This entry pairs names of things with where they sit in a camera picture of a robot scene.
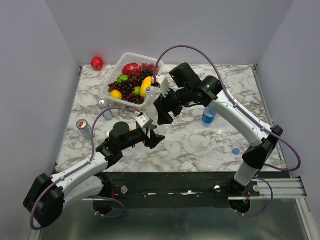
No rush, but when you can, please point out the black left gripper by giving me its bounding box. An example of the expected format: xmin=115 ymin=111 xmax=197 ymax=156
xmin=119 ymin=123 xmax=166 ymax=151

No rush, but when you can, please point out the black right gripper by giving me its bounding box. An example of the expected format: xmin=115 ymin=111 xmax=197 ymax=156
xmin=152 ymin=85 xmax=192 ymax=126

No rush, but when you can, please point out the small clear plastic bottle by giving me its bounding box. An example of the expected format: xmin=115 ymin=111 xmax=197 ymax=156
xmin=145 ymin=92 xmax=158 ymax=120

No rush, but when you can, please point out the white blue bottle cap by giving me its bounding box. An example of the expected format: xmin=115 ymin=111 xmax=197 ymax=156
xmin=145 ymin=87 xmax=153 ymax=93

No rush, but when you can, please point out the blue label water bottle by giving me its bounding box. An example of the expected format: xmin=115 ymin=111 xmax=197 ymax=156
xmin=201 ymin=107 xmax=217 ymax=127

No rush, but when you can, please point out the tall clear plastic bottle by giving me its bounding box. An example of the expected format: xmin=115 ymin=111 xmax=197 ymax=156
xmin=152 ymin=120 xmax=167 ymax=137

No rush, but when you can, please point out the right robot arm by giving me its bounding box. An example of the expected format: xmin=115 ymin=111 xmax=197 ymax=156
xmin=152 ymin=63 xmax=283 ymax=196

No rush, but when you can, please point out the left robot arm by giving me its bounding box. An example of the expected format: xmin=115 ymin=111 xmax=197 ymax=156
xmin=23 ymin=121 xmax=165 ymax=231

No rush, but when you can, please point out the yellow mango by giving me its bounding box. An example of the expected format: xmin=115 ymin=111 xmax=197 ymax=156
xmin=140 ymin=76 xmax=153 ymax=98

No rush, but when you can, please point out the green lime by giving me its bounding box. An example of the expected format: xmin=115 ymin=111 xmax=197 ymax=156
xmin=132 ymin=86 xmax=141 ymax=97

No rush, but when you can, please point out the black grape bunch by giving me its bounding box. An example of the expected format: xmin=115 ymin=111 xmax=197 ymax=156
xmin=140 ymin=69 xmax=153 ymax=79

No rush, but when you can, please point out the dark red grape bunch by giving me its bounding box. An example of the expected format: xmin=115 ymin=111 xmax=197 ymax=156
xmin=108 ymin=75 xmax=145 ymax=105

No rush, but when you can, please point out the light red grape bunch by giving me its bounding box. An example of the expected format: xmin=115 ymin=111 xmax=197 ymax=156
xmin=141 ymin=63 xmax=160 ymax=74

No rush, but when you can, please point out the yellow lemon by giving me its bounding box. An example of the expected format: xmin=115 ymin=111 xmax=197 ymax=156
xmin=110 ymin=89 xmax=123 ymax=100

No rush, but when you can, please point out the green striped fruit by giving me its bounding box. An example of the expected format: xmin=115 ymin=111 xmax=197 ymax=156
xmin=117 ymin=74 xmax=129 ymax=83

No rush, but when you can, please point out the red dragon fruit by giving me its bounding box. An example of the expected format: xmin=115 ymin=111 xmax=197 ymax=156
xmin=122 ymin=62 xmax=142 ymax=75

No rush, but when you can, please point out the silver blue drink can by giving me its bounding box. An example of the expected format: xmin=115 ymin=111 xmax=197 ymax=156
xmin=97 ymin=99 xmax=114 ymax=121

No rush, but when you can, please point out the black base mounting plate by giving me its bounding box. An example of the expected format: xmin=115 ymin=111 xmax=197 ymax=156
xmin=98 ymin=172 xmax=260 ymax=209

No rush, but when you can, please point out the white plastic fruit basket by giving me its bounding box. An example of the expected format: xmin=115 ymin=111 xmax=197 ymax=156
xmin=100 ymin=52 xmax=164 ymax=109

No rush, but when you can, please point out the red top drink can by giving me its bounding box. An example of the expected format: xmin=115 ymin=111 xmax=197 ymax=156
xmin=76 ymin=119 xmax=95 ymax=140

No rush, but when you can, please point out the red apple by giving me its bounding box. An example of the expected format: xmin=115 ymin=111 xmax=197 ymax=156
xmin=90 ymin=56 xmax=104 ymax=71

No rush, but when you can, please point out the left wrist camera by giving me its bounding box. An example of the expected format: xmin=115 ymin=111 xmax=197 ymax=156
xmin=134 ymin=112 xmax=153 ymax=134

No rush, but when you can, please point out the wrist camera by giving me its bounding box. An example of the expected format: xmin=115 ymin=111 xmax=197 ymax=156
xmin=134 ymin=112 xmax=153 ymax=134
xmin=151 ymin=75 xmax=171 ymax=98

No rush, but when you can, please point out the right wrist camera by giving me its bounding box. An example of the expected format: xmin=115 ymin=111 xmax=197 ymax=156
xmin=151 ymin=75 xmax=171 ymax=98

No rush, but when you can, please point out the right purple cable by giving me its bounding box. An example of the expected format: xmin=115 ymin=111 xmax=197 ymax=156
xmin=152 ymin=44 xmax=302 ymax=173

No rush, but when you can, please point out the aluminium rail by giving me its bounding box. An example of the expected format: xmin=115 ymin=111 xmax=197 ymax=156
xmin=228 ymin=177 xmax=307 ymax=201

